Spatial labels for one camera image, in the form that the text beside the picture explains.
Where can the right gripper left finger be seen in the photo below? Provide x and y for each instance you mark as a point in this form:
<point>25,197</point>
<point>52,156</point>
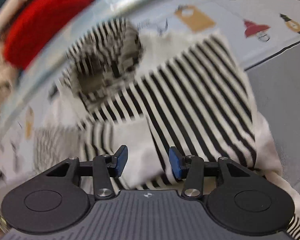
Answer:
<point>106,167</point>

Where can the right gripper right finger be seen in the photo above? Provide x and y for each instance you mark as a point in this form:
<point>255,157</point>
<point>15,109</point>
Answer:
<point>189,168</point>

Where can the black white striped garment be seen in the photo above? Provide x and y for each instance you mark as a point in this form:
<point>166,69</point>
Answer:
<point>153,92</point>

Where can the cream folded blanket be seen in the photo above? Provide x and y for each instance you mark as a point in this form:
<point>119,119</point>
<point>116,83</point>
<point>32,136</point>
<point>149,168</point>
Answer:
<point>0,79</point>

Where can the red folded blanket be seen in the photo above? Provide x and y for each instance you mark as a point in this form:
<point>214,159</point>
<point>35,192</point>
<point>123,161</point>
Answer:
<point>35,27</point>

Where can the printed deer bed sheet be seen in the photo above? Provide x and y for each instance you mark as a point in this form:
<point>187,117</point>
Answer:
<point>256,29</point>

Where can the light blue patterned blanket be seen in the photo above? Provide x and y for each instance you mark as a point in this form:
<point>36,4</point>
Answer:
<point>77,42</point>

